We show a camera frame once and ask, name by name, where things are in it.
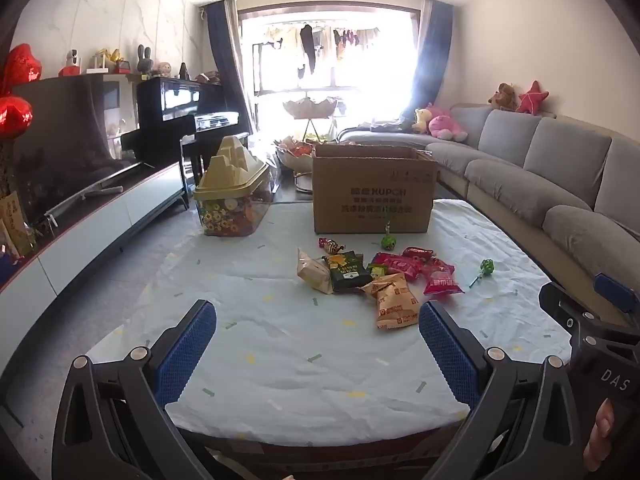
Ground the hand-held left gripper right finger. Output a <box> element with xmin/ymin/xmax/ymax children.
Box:
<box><xmin>419</xmin><ymin>301</ymin><xmax>593</xmax><ymax>480</ymax></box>

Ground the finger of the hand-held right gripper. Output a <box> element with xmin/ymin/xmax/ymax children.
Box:
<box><xmin>594</xmin><ymin>272</ymin><xmax>640</xmax><ymax>327</ymax></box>
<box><xmin>539</xmin><ymin>282</ymin><xmax>602</xmax><ymax>341</ymax></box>

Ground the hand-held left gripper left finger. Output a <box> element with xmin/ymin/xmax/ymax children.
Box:
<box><xmin>52</xmin><ymin>299</ymin><xmax>218</xmax><ymax>480</ymax></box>

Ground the pink snack packet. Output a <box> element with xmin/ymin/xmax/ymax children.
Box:
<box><xmin>423</xmin><ymin>270</ymin><xmax>465</xmax><ymax>297</ymax></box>

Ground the orange snack packet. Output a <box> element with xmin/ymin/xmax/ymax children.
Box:
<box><xmin>361</xmin><ymin>271</ymin><xmax>420</xmax><ymax>332</ymax></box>

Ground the magenta snack packet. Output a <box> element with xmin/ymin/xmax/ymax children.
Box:
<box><xmin>369</xmin><ymin>252</ymin><xmax>423</xmax><ymax>281</ymax></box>

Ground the dark green snack packet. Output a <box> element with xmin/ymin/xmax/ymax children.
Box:
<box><xmin>322</xmin><ymin>251</ymin><xmax>373</xmax><ymax>293</ymax></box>

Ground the beige snack packet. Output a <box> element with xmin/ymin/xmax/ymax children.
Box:
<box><xmin>296</xmin><ymin>247</ymin><xmax>335</xmax><ymax>295</ymax></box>

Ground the brown cardboard box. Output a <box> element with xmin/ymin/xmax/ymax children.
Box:
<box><xmin>312</xmin><ymin>143</ymin><xmax>440</xmax><ymax>236</ymax></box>

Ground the person's right hand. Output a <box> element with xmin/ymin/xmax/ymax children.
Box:
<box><xmin>584</xmin><ymin>399</ymin><xmax>617</xmax><ymax>472</ymax></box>

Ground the pale blue tablecloth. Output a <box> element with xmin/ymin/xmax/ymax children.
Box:
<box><xmin>87</xmin><ymin>199</ymin><xmax>573</xmax><ymax>433</ymax></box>

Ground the grey sofa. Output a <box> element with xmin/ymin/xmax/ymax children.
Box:
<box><xmin>336</xmin><ymin>105</ymin><xmax>640</xmax><ymax>321</ymax></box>

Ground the pale blue television cabinet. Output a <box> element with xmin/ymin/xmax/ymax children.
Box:
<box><xmin>0</xmin><ymin>160</ymin><xmax>191</xmax><ymax>321</ymax></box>

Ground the candy container with gold lid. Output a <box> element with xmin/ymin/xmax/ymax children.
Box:
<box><xmin>193</xmin><ymin>135</ymin><xmax>275</xmax><ymax>237</ymax></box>

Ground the pink star pillow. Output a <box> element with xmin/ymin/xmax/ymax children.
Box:
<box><xmin>517</xmin><ymin>80</ymin><xmax>550</xmax><ymax>115</ymax></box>

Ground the pink plush toy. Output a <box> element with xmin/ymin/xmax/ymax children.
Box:
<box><xmin>427</xmin><ymin>105</ymin><xmax>468</xmax><ymax>142</ymax></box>

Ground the brown plush toy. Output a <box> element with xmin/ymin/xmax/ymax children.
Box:
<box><xmin>489</xmin><ymin>82</ymin><xmax>518</xmax><ymax>111</ymax></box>

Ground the yellow printed bag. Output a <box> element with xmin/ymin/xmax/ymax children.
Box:
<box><xmin>0</xmin><ymin>192</ymin><xmax>36</xmax><ymax>261</ymax></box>

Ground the black television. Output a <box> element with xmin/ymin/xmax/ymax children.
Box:
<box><xmin>10</xmin><ymin>74</ymin><xmax>146</xmax><ymax>226</ymax></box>

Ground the black piano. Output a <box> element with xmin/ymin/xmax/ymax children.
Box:
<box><xmin>120</xmin><ymin>77</ymin><xmax>251</xmax><ymax>171</ymax></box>

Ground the blue curtain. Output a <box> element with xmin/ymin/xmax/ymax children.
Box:
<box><xmin>205</xmin><ymin>0</ymin><xmax>256</xmax><ymax>136</ymax></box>
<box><xmin>407</xmin><ymin>0</ymin><xmax>453</xmax><ymax>121</ymax></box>

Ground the white tiered snack tray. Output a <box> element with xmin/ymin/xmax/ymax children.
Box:
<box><xmin>275</xmin><ymin>95</ymin><xmax>346</xmax><ymax>195</ymax></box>

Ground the red heart balloon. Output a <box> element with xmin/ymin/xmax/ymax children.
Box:
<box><xmin>0</xmin><ymin>95</ymin><xmax>35</xmax><ymax>141</ymax></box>
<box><xmin>0</xmin><ymin>44</ymin><xmax>43</xmax><ymax>96</ymax></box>

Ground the yellow ornament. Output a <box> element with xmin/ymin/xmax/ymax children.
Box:
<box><xmin>87</xmin><ymin>49</ymin><xmax>123</xmax><ymax>73</ymax></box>

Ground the row of hanging clothes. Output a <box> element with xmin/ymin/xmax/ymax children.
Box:
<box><xmin>265</xmin><ymin>20</ymin><xmax>396</xmax><ymax>81</ymax></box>

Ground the white camera on red base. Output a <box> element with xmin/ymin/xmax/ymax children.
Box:
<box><xmin>59</xmin><ymin>49</ymin><xmax>83</xmax><ymax>77</ymax></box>

